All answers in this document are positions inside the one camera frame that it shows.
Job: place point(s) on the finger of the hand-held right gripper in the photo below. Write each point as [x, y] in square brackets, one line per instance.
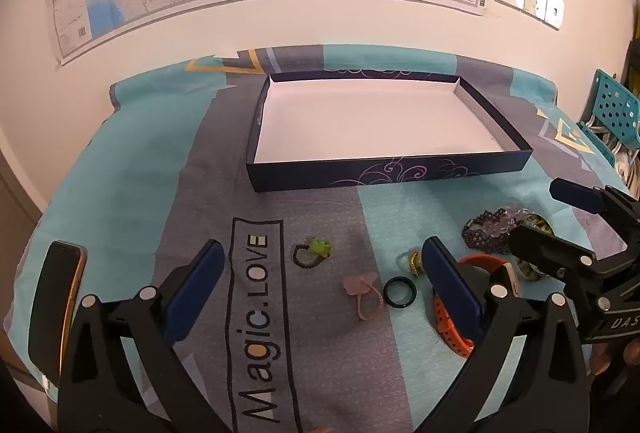
[575, 195]
[545, 249]

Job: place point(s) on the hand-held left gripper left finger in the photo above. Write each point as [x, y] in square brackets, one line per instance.
[196, 292]

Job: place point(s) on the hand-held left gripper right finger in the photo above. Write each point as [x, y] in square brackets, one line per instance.
[450, 289]

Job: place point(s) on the gold bangle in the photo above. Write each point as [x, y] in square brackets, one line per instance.
[540, 224]

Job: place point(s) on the orange smartwatch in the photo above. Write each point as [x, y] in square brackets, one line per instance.
[447, 329]

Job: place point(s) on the dark blue cardboard box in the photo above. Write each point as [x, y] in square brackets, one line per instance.
[370, 118]

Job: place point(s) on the person's right hand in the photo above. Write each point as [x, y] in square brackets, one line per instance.
[602, 360]

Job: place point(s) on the teal plastic chair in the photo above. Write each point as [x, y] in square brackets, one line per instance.
[617, 105]

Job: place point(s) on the teal grey printed blanket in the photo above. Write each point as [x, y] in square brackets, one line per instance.
[125, 193]

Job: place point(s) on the black smartphone with gold edge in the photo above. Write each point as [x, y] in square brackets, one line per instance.
[50, 303]

